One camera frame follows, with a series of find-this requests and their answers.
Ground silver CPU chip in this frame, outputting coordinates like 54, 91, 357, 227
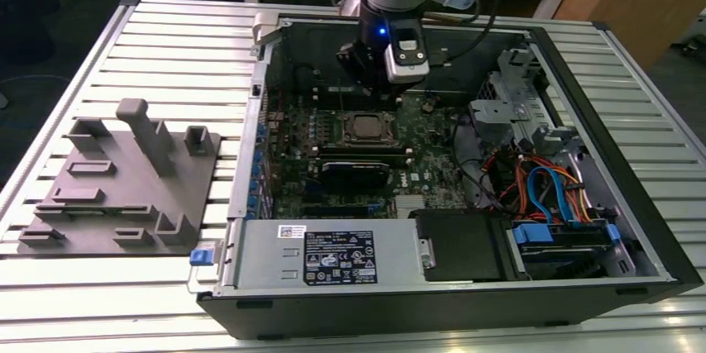
353, 117, 384, 137

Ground CPU socket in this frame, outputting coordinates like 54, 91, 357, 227
340, 112, 401, 146

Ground black expansion slot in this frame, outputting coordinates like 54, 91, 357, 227
301, 203, 388, 218

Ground black plastic bay cover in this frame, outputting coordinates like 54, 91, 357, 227
409, 208, 518, 284

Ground grey metal drive cage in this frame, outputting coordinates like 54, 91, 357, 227
467, 49, 588, 162

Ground green motherboard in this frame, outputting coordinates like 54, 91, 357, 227
264, 92, 480, 222

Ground black graphics card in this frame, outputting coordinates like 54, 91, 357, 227
317, 160, 391, 193

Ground silver chipset heat sink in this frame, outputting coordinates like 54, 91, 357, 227
393, 193, 427, 211

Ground grey power supply unit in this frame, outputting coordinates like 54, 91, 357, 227
217, 218, 429, 290

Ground hard disk blue carrier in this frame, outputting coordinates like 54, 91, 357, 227
510, 222, 620, 264

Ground grey parts rack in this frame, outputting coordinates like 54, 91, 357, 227
16, 98, 223, 255

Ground blue case latch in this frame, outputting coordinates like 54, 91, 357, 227
188, 248, 213, 268

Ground white wheeled stand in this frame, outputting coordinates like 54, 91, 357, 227
680, 13, 706, 56

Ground black open PC case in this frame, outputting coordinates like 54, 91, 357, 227
187, 12, 704, 341

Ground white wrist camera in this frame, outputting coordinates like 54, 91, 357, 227
384, 28, 429, 84

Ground grey case release handle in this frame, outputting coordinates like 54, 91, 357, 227
251, 12, 283, 57

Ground black wire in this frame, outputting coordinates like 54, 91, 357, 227
448, 115, 500, 210

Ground red power wire bundle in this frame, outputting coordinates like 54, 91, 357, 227
492, 153, 534, 220

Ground blue data wire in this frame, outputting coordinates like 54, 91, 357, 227
524, 165, 580, 228

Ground orange power wire bundle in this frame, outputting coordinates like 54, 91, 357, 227
518, 154, 600, 224

